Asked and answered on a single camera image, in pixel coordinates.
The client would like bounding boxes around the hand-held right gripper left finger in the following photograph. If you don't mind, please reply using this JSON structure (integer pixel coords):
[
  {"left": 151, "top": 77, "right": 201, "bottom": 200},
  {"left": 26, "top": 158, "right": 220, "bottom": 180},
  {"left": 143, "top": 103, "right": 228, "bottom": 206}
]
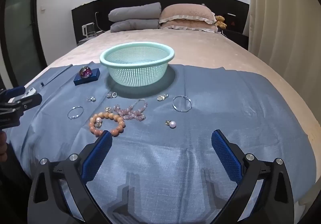
[{"left": 27, "top": 130, "right": 113, "bottom": 224}]

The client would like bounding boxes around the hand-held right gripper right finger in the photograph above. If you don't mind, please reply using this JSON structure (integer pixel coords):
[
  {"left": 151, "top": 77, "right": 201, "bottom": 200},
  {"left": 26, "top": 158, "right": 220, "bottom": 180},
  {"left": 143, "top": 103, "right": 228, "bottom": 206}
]
[{"left": 211, "top": 129, "right": 295, "bottom": 224}]

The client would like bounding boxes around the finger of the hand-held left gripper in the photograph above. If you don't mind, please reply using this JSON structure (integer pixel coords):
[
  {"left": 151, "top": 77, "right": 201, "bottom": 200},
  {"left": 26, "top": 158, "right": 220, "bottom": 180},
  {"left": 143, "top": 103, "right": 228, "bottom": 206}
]
[
  {"left": 0, "top": 86, "right": 25, "bottom": 101},
  {"left": 0, "top": 93, "right": 42, "bottom": 129}
]

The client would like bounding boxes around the orange bead bracelet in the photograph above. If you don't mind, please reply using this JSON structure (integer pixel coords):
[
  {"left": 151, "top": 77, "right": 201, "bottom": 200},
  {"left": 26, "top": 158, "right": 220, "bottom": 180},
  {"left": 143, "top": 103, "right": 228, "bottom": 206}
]
[{"left": 90, "top": 112, "right": 126, "bottom": 137}]

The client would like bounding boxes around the pink bead necklace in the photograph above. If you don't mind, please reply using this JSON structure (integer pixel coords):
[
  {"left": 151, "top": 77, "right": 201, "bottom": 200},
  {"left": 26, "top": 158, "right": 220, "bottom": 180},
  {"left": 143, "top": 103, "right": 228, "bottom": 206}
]
[{"left": 113, "top": 99, "right": 148, "bottom": 122}]

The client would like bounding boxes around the teal plastic mesh basket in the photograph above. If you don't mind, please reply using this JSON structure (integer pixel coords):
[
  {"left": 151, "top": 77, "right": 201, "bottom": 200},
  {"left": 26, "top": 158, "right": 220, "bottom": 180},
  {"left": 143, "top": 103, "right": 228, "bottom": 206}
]
[{"left": 100, "top": 42, "right": 175, "bottom": 87}]

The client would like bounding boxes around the person's left hand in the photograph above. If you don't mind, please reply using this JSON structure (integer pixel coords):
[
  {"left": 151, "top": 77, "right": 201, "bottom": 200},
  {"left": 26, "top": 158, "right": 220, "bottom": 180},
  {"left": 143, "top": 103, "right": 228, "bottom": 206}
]
[{"left": 0, "top": 132, "right": 8, "bottom": 162}]

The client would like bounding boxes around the purple glass ball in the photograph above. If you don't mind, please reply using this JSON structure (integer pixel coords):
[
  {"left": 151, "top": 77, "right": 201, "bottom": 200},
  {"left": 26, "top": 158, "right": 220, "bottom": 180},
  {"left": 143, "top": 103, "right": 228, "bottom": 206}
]
[{"left": 79, "top": 66, "right": 93, "bottom": 78}]

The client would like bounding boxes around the blue cloth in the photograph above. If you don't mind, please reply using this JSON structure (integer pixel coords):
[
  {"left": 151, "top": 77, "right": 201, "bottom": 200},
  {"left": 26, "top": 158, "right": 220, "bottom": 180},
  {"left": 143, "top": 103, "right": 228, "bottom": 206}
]
[{"left": 5, "top": 64, "right": 318, "bottom": 224}]

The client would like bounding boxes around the frosted glass door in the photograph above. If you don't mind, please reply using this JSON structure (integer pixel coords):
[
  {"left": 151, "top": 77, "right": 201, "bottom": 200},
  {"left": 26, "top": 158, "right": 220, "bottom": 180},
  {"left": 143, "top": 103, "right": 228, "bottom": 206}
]
[{"left": 0, "top": 0, "right": 48, "bottom": 86}]

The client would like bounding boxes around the dark blue flat box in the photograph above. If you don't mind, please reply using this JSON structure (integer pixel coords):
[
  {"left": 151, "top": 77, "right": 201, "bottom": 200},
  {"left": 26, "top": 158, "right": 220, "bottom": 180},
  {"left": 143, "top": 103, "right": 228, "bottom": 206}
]
[{"left": 73, "top": 69, "right": 101, "bottom": 86}]

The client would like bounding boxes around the grey nightstand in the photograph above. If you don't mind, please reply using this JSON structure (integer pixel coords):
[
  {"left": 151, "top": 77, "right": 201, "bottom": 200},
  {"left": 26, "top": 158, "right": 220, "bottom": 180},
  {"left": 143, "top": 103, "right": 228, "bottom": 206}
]
[{"left": 78, "top": 30, "right": 111, "bottom": 45}]

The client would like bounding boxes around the white glass kettle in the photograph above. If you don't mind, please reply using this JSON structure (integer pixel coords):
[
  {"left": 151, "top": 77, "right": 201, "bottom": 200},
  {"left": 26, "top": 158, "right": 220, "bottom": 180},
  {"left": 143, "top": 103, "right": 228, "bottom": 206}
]
[{"left": 82, "top": 23, "right": 96, "bottom": 38}]

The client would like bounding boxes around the pink bed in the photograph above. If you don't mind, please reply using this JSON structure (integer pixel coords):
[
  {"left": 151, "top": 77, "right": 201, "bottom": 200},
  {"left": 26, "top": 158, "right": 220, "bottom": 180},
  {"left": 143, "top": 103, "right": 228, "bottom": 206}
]
[{"left": 5, "top": 27, "right": 321, "bottom": 224}]

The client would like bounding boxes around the black nightstand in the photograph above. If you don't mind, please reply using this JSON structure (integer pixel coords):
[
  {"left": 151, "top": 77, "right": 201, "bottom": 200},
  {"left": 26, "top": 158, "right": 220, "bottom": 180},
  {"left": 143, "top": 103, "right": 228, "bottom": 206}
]
[{"left": 222, "top": 29, "right": 249, "bottom": 50}]

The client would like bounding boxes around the grey folded quilt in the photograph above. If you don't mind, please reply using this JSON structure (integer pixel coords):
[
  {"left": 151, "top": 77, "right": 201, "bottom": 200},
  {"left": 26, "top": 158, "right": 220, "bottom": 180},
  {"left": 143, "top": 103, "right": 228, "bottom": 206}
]
[
  {"left": 108, "top": 2, "right": 162, "bottom": 24},
  {"left": 110, "top": 19, "right": 161, "bottom": 33}
]

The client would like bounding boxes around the brown teddy bear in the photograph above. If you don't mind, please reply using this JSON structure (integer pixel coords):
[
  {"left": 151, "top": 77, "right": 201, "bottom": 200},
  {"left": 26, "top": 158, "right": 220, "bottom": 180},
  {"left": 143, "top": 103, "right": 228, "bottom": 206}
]
[{"left": 215, "top": 15, "right": 227, "bottom": 29}]

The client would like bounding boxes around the pink frilled pillow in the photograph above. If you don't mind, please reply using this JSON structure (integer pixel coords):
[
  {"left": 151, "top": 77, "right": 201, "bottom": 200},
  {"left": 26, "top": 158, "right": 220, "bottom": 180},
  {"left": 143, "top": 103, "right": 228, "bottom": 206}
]
[
  {"left": 160, "top": 20, "right": 218, "bottom": 32},
  {"left": 158, "top": 4, "right": 216, "bottom": 25}
]

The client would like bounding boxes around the cream curtain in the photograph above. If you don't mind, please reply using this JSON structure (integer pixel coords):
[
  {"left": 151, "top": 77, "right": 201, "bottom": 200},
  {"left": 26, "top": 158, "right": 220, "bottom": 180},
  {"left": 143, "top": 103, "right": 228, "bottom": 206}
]
[{"left": 247, "top": 0, "right": 321, "bottom": 184}]

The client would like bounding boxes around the thin silver hoop bracelet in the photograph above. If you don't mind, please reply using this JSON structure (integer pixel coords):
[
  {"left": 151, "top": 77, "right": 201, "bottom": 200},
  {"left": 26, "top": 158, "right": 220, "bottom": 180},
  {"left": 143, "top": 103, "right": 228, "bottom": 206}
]
[{"left": 68, "top": 106, "right": 84, "bottom": 120}]

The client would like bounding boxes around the large silver hoop bracelet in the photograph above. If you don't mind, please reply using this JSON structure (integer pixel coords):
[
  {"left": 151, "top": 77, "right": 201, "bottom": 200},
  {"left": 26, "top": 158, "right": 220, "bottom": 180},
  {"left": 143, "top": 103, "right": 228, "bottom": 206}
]
[{"left": 173, "top": 96, "right": 192, "bottom": 113}]

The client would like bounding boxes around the white charging cable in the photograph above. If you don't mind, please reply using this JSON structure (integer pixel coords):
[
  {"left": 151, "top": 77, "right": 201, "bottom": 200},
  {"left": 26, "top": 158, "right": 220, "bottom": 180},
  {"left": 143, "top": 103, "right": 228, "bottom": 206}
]
[{"left": 95, "top": 12, "right": 104, "bottom": 34}]

